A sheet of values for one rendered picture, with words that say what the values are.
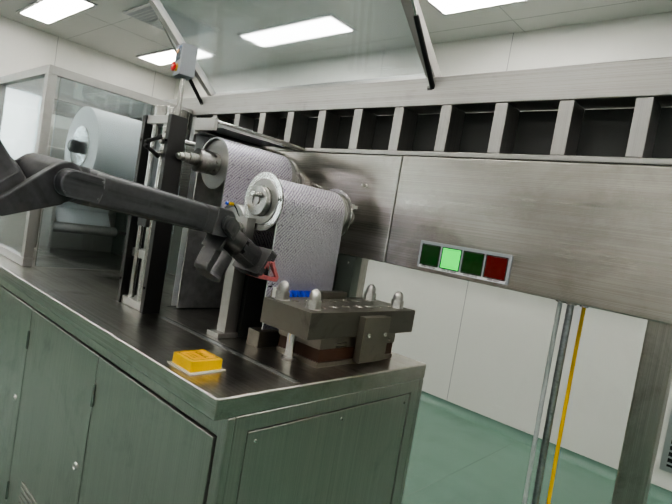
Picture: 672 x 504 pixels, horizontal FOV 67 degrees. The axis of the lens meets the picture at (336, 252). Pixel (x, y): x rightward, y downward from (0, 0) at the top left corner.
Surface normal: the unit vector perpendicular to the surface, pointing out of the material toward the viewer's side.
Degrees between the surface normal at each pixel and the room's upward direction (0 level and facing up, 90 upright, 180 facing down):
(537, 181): 90
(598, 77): 90
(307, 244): 90
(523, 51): 90
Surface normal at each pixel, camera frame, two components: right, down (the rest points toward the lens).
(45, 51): 0.72, 0.16
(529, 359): -0.67, -0.07
